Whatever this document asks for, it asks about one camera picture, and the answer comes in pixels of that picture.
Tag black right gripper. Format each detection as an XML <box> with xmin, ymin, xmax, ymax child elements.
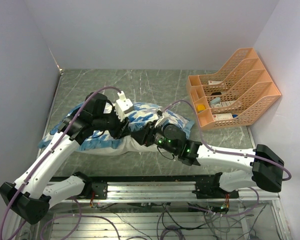
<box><xmin>130</xmin><ymin>119</ymin><xmax>178</xmax><ymax>155</ymax></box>

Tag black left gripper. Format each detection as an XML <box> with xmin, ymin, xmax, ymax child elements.
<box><xmin>93</xmin><ymin>105</ymin><xmax>132</xmax><ymax>139</ymax></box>

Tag white pillow insert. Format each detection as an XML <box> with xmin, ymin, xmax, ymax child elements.
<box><xmin>76</xmin><ymin>135</ymin><xmax>158</xmax><ymax>156</ymax></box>

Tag blue houndstooth bear pillowcase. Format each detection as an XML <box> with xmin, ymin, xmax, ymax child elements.
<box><xmin>38</xmin><ymin>100</ymin><xmax>195</xmax><ymax>152</ymax></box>

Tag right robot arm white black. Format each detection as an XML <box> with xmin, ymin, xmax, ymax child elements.
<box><xmin>131</xmin><ymin>123</ymin><xmax>284</xmax><ymax>198</ymax></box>

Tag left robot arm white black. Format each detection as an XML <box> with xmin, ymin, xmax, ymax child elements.
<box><xmin>0</xmin><ymin>91</ymin><xmax>134</xmax><ymax>225</ymax></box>

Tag yellow object in organizer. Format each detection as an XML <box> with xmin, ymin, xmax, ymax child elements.
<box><xmin>196</xmin><ymin>104</ymin><xmax>206</xmax><ymax>113</ymax></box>

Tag light blue stapler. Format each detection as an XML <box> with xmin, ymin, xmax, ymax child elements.
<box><xmin>209</xmin><ymin>97</ymin><xmax>221</xmax><ymax>106</ymax></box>

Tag white red box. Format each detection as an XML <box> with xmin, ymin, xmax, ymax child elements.
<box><xmin>213</xmin><ymin>113</ymin><xmax>233</xmax><ymax>121</ymax></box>

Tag white box in back slot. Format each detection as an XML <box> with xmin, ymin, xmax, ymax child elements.
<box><xmin>208</xmin><ymin>80</ymin><xmax>222</xmax><ymax>86</ymax></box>

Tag orange plastic file organizer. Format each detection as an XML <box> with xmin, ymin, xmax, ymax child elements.
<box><xmin>186</xmin><ymin>47</ymin><xmax>281</xmax><ymax>130</ymax></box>

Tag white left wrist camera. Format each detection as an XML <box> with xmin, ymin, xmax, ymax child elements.
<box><xmin>115</xmin><ymin>91</ymin><xmax>134</xmax><ymax>122</ymax></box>

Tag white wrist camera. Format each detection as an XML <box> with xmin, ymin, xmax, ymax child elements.
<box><xmin>154</xmin><ymin>110</ymin><xmax>169</xmax><ymax>128</ymax></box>
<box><xmin>115</xmin><ymin>91</ymin><xmax>134</xmax><ymax>122</ymax></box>

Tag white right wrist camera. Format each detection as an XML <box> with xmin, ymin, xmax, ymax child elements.
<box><xmin>154</xmin><ymin>110</ymin><xmax>169</xmax><ymax>128</ymax></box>

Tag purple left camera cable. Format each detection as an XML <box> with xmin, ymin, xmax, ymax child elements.
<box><xmin>0</xmin><ymin>86</ymin><xmax>122</xmax><ymax>240</ymax></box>

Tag purple camera cable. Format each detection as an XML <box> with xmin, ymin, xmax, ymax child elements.
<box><xmin>162</xmin><ymin>99</ymin><xmax>292</xmax><ymax>181</ymax></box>
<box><xmin>0</xmin><ymin>86</ymin><xmax>122</xmax><ymax>240</ymax></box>

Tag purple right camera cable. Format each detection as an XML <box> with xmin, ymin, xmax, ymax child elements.
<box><xmin>162</xmin><ymin>99</ymin><xmax>292</xmax><ymax>181</ymax></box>

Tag aluminium rail frame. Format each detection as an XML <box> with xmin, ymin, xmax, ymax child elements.
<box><xmin>17</xmin><ymin>180</ymin><xmax>281</xmax><ymax>203</ymax></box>

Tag loose cables under frame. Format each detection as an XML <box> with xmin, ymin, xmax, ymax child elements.
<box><xmin>72</xmin><ymin>201</ymin><xmax>261</xmax><ymax>240</ymax></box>

